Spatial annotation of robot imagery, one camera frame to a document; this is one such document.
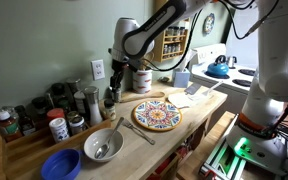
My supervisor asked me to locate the red lid jar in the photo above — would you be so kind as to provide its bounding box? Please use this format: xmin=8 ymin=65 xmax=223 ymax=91
xmin=47 ymin=108 xmax=65 ymax=121

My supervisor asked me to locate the dark sauce bottle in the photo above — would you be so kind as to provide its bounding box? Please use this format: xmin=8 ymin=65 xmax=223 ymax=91
xmin=15 ymin=105 xmax=36 ymax=136

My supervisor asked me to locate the decorative wall plate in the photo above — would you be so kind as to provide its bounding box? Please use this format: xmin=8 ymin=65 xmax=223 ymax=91
xmin=203 ymin=13 xmax=215 ymax=34

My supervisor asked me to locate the metal spoon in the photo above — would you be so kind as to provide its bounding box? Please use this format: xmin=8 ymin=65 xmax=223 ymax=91
xmin=94 ymin=117 xmax=124 ymax=159

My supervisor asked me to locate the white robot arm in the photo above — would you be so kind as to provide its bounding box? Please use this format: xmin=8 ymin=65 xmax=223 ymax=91
xmin=109 ymin=0 xmax=288 ymax=176

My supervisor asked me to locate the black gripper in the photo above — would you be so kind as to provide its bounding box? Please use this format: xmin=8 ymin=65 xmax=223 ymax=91
xmin=110 ymin=60 xmax=128 ymax=88

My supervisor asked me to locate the white folded napkin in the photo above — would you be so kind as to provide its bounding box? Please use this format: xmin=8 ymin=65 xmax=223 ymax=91
xmin=168 ymin=93 xmax=205 ymax=108

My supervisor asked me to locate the blue tea kettle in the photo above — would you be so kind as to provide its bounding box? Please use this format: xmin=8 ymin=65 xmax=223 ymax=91
xmin=207 ymin=55 xmax=229 ymax=76

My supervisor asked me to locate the glass jar with metal lid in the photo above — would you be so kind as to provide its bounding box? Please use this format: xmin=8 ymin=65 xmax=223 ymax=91
xmin=69 ymin=116 xmax=86 ymax=135

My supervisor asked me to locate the blue tissue box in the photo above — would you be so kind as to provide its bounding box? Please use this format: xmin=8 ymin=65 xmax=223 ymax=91
xmin=172 ymin=69 xmax=190 ymax=88

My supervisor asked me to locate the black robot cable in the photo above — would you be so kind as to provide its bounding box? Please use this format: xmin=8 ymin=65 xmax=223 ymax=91
xmin=142 ymin=0 xmax=280 ymax=73

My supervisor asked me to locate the metal fork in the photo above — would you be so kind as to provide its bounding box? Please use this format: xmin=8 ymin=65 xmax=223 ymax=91
xmin=122 ymin=119 xmax=155 ymax=145

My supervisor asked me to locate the dark small spatula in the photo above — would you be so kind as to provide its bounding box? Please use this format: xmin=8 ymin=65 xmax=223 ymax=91
xmin=184 ymin=83 xmax=201 ymax=95

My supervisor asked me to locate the white electric stove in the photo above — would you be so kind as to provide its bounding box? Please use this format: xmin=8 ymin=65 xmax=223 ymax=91
xmin=189 ymin=43 xmax=255 ymax=129

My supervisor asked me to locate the white red utensil crock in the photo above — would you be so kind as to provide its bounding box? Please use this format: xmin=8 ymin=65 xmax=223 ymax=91
xmin=133 ymin=69 xmax=152 ymax=94

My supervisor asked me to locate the lower wooden spice rack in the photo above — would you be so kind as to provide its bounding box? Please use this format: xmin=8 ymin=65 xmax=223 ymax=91
xmin=153 ymin=20 xmax=189 ymax=62

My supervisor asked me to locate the white ceramic bowl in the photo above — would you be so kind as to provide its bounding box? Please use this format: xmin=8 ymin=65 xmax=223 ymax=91
xmin=84 ymin=128 xmax=124 ymax=162

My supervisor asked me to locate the blue plastic bowl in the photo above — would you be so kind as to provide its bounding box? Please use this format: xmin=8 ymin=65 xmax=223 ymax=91
xmin=41 ymin=149 xmax=81 ymax=180

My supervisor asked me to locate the white wall outlet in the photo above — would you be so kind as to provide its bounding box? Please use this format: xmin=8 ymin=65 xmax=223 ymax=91
xmin=91 ymin=59 xmax=105 ymax=80

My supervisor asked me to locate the white blue salt canister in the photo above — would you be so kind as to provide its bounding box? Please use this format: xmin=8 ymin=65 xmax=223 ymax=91
xmin=49 ymin=118 xmax=70 ymax=143

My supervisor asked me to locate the colourful patterned round plate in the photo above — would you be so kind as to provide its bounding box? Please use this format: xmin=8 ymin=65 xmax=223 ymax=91
xmin=132 ymin=100 xmax=182 ymax=131

